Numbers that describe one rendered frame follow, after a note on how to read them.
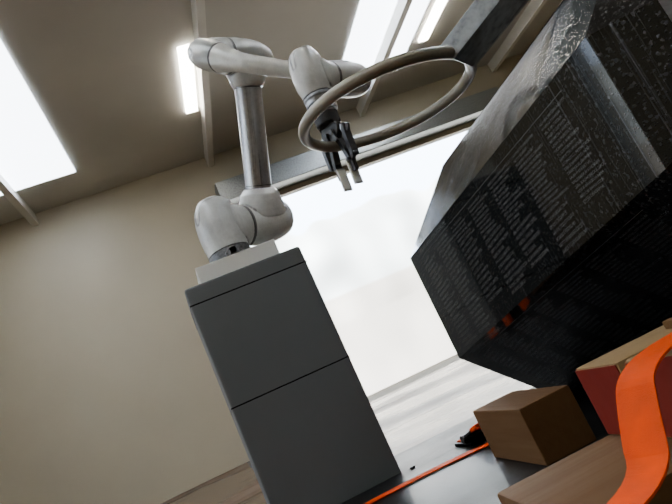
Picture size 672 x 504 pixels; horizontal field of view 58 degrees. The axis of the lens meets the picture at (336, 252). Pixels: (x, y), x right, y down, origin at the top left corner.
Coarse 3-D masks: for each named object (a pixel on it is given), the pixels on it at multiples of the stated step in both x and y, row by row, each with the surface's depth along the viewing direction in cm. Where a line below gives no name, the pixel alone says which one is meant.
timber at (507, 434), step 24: (480, 408) 148; (504, 408) 130; (528, 408) 121; (552, 408) 122; (576, 408) 122; (504, 432) 134; (528, 432) 121; (552, 432) 120; (576, 432) 121; (504, 456) 140; (528, 456) 126; (552, 456) 119
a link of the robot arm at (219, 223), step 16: (208, 208) 215; (224, 208) 216; (240, 208) 221; (208, 224) 213; (224, 224) 213; (240, 224) 216; (208, 240) 212; (224, 240) 211; (240, 240) 214; (208, 256) 214
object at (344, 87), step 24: (432, 48) 136; (360, 72) 135; (384, 72) 134; (336, 96) 138; (456, 96) 167; (312, 120) 146; (408, 120) 178; (312, 144) 162; (336, 144) 173; (360, 144) 178
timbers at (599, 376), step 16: (640, 336) 89; (656, 336) 82; (608, 352) 88; (624, 352) 81; (592, 368) 82; (608, 368) 78; (592, 384) 84; (608, 384) 80; (656, 384) 70; (592, 400) 85; (608, 400) 81; (608, 416) 83; (608, 432) 85
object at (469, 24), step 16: (480, 0) 135; (496, 0) 133; (512, 0) 136; (528, 0) 140; (464, 16) 137; (480, 16) 135; (496, 16) 137; (512, 16) 142; (464, 32) 138; (480, 32) 138; (496, 32) 143; (464, 48) 139; (480, 48) 144
